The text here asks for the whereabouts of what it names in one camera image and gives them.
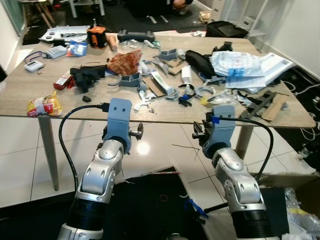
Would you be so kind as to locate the black glove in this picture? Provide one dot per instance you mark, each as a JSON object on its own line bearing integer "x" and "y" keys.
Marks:
{"x": 89, "y": 77}

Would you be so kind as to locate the yellow red snack bag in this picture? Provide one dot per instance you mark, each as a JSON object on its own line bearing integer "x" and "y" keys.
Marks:
{"x": 45, "y": 105}

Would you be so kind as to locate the blue white packet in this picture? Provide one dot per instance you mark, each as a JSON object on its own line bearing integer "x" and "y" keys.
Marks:
{"x": 77, "y": 48}

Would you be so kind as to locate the grey printed plastic part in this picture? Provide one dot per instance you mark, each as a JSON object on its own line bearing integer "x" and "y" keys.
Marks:
{"x": 131, "y": 81}

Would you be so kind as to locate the grey-blue right wrist camera mount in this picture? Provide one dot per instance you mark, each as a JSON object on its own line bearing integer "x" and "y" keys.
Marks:
{"x": 222, "y": 125}

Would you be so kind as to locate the black rail part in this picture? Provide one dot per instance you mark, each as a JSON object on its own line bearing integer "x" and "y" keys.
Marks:
{"x": 257, "y": 104}

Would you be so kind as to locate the grey-blue left wrist camera mount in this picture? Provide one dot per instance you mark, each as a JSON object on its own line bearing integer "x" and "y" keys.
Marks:
{"x": 120, "y": 117}

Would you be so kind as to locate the clear plastic rubbish bag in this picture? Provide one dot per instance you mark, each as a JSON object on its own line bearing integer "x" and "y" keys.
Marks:
{"x": 305, "y": 222}

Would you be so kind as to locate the small black block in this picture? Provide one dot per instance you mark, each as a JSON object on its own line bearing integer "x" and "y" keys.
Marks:
{"x": 86, "y": 98}

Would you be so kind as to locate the brown cardboard rubbish box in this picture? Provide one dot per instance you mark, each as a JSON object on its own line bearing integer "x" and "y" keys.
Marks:
{"x": 280, "y": 182}

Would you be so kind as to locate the black handheld controller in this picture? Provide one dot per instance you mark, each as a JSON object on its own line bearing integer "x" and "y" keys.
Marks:
{"x": 136, "y": 35}

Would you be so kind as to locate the white tube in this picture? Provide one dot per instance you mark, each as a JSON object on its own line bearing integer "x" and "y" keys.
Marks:
{"x": 161, "y": 81}

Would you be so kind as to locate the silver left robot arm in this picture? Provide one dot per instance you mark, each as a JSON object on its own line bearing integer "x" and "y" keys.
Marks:
{"x": 100, "y": 170}

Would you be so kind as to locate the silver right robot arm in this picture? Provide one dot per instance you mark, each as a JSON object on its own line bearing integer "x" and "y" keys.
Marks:
{"x": 240, "y": 190}

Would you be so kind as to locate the white printed plastic bag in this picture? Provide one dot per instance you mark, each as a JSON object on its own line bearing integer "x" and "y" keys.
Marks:
{"x": 235, "y": 64}

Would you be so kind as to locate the white calculator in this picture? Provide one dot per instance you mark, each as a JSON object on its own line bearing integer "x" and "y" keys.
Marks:
{"x": 56, "y": 51}

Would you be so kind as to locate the light wooden table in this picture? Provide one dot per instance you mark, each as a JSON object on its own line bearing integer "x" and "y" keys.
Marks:
{"x": 75, "y": 107}

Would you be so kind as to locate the red patterned crumpled wrapper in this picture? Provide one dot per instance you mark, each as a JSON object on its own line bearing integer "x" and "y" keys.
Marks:
{"x": 125, "y": 62}

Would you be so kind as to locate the brown cardboard piece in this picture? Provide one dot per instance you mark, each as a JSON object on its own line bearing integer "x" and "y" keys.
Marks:
{"x": 276, "y": 107}

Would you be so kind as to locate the tan cylinder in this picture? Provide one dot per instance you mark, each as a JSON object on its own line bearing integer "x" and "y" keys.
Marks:
{"x": 114, "y": 42}

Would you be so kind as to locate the small white digital device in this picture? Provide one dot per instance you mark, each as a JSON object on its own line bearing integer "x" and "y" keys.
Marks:
{"x": 34, "y": 66}

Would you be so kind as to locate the white curved plastic part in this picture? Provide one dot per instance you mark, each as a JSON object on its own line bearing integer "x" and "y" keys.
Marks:
{"x": 144, "y": 102}

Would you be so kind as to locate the black pouch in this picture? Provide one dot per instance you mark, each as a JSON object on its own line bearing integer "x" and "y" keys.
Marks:
{"x": 199, "y": 62}

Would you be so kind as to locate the grey-blue wrist camera mount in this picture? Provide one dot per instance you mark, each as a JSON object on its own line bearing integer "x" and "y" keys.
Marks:
{"x": 120, "y": 117}
{"x": 222, "y": 125}

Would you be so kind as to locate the orange black tool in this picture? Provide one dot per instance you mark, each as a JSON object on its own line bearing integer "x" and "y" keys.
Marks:
{"x": 97, "y": 37}

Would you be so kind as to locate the small red box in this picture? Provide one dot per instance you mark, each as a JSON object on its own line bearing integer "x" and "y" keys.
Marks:
{"x": 62, "y": 81}

